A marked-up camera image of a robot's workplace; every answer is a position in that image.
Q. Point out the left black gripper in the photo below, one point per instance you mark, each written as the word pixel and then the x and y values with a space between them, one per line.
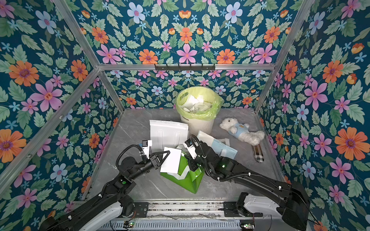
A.
pixel 153 162

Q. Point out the green white paper bag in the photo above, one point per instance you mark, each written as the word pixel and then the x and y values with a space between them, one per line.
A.
pixel 187 179

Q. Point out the pink blue gradient paper bag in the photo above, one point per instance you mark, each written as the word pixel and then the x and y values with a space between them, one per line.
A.
pixel 220 146

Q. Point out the white paper receipt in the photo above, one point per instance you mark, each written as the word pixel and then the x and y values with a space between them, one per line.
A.
pixel 172 161

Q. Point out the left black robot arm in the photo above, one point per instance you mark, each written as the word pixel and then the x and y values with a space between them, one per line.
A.
pixel 114 199

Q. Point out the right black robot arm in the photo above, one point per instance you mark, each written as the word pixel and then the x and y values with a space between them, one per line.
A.
pixel 289 201

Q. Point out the white ribbed trash bin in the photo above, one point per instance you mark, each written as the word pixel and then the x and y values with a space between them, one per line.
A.
pixel 196 125

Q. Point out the white plush teddy bear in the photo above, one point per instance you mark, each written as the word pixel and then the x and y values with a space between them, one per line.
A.
pixel 241 131

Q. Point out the shredded paper scraps in bin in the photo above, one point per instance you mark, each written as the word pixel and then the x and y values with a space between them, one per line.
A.
pixel 196 104

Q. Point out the white ventilation grille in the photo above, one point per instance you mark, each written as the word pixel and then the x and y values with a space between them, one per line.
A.
pixel 172 225

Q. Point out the plaid patterned case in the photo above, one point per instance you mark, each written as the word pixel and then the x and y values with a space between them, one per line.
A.
pixel 258 154

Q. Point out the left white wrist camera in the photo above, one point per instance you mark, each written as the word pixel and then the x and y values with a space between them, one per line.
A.
pixel 145 146

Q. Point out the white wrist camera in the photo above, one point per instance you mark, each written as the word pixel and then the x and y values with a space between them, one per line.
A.
pixel 188 144
pixel 145 146

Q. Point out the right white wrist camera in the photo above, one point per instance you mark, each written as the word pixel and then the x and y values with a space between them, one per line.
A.
pixel 188 144

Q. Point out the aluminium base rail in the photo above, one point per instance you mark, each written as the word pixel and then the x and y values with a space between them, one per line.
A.
pixel 187 209

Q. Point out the black wall hook rail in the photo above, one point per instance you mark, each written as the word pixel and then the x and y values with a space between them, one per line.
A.
pixel 185 67

